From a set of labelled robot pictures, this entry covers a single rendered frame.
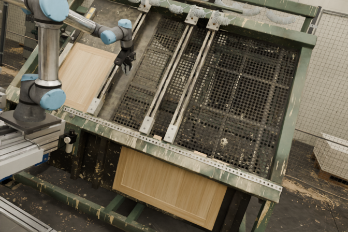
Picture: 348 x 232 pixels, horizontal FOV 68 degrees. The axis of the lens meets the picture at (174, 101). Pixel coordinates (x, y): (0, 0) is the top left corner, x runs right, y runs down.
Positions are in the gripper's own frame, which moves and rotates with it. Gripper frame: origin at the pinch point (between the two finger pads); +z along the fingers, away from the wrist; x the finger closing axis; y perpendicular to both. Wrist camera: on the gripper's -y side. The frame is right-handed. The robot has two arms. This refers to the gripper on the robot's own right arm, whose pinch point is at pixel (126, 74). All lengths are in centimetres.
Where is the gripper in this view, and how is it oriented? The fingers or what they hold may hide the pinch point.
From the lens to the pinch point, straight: 172.0
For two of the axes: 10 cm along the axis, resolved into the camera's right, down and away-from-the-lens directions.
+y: 4.3, -5.6, 7.1
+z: -0.6, 7.6, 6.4
